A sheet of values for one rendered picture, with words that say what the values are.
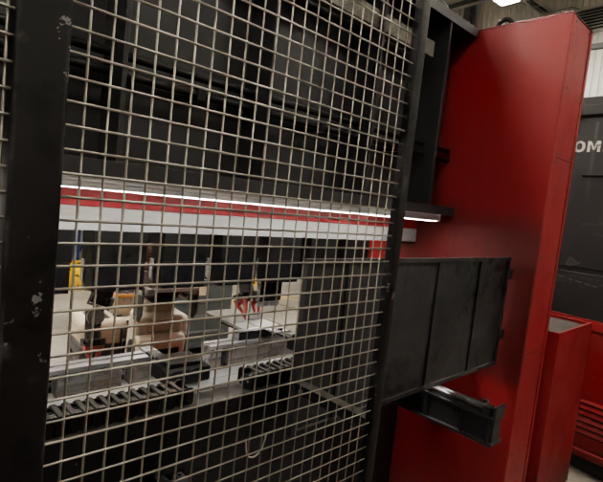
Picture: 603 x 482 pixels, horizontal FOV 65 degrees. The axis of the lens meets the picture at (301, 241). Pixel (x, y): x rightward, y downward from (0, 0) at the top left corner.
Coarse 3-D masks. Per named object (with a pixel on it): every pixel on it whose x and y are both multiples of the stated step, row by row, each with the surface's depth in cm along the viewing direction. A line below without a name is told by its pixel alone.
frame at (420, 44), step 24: (408, 72) 89; (408, 96) 89; (408, 120) 89; (408, 144) 89; (408, 168) 90; (384, 264) 92; (384, 288) 92; (384, 312) 92; (384, 336) 92; (384, 360) 93; (360, 456) 96; (360, 480) 95
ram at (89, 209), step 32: (64, 192) 117; (96, 192) 122; (128, 192) 128; (64, 224) 118; (96, 224) 124; (192, 224) 143; (224, 224) 151; (256, 224) 159; (288, 224) 169; (320, 224) 180; (352, 224) 194; (416, 224) 225
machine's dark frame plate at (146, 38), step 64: (0, 0) 99; (128, 0) 105; (256, 0) 140; (0, 64) 100; (128, 64) 118; (320, 64) 162; (448, 64) 216; (192, 128) 133; (256, 128) 138; (320, 128) 156; (384, 128) 190; (256, 192) 135; (320, 192) 153; (384, 192) 196
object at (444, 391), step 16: (400, 400) 180; (416, 400) 175; (432, 400) 170; (448, 400) 165; (464, 400) 162; (432, 416) 170; (448, 416) 166; (464, 416) 161; (480, 416) 156; (496, 416) 154; (464, 432) 161; (480, 432) 157; (496, 432) 156
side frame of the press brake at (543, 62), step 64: (512, 64) 195; (576, 64) 188; (448, 128) 215; (512, 128) 194; (576, 128) 197; (448, 192) 215; (512, 192) 194; (384, 256) 240; (448, 256) 214; (512, 256) 193; (512, 320) 193; (448, 384) 213; (512, 384) 192; (448, 448) 212; (512, 448) 196
